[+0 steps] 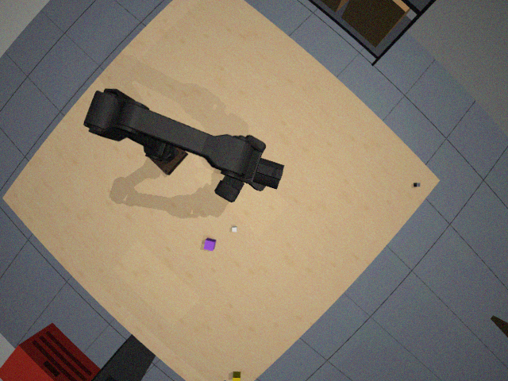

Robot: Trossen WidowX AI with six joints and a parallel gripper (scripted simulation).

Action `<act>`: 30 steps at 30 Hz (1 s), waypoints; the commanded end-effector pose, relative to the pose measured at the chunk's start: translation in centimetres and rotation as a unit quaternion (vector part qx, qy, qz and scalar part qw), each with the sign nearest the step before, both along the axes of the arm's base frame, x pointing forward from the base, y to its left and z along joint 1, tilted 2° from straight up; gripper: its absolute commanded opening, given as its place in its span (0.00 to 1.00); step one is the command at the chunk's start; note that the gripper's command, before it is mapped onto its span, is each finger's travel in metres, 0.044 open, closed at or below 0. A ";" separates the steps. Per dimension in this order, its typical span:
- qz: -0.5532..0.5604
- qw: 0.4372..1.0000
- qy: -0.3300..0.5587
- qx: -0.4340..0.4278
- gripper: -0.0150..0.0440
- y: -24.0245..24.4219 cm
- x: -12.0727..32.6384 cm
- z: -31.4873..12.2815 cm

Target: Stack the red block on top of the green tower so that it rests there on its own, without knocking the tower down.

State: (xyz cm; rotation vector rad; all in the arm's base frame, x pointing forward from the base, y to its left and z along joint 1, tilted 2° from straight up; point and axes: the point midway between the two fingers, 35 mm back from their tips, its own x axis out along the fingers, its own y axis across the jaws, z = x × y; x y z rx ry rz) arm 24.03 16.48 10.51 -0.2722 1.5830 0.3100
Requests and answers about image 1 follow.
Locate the purple block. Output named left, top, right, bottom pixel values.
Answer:
left=204, top=237, right=217, bottom=251

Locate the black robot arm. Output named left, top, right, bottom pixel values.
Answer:
left=84, top=88, right=284, bottom=191

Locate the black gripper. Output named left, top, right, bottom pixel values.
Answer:
left=214, top=135, right=266, bottom=202

